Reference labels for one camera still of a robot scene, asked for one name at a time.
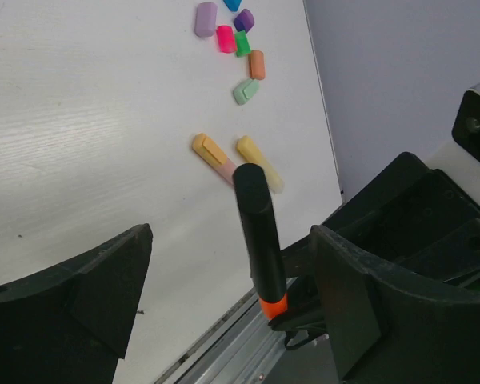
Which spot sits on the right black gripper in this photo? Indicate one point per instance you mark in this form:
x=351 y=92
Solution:
x=398 y=265

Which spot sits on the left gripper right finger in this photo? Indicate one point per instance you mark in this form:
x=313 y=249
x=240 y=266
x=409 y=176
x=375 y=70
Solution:
x=389 y=325

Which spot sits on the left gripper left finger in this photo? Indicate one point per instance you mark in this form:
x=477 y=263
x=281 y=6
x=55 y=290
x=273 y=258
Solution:
x=72 y=322

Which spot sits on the black highlighter orange cap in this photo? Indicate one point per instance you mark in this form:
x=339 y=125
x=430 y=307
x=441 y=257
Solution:
x=256 y=213

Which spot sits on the pastel green cap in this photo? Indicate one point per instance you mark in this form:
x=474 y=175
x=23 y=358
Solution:
x=244 y=91

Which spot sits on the pastel orange cap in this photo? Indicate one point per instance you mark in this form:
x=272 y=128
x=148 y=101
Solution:
x=257 y=65

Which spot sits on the pastel pink highlighter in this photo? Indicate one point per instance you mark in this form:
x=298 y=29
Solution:
x=214 y=156

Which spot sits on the green highlighter cap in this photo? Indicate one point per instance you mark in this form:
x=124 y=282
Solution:
x=242 y=44

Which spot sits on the purple highlighter cap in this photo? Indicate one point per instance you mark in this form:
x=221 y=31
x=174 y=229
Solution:
x=244 y=21

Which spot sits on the pink highlighter cap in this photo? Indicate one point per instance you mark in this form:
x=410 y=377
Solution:
x=226 y=39

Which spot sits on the blue highlighter cap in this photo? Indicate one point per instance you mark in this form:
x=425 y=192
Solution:
x=233 y=5

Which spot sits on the pastel purple cap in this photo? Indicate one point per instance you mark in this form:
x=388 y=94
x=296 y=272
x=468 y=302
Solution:
x=205 y=19

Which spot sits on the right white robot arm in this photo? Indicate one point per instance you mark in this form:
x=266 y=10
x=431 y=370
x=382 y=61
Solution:
x=472 y=128

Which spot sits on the pastel yellow highlighter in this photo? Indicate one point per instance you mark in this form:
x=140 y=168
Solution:
x=252 y=154

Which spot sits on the aluminium frame rail front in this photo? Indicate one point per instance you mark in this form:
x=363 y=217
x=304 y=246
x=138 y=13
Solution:
x=241 y=348

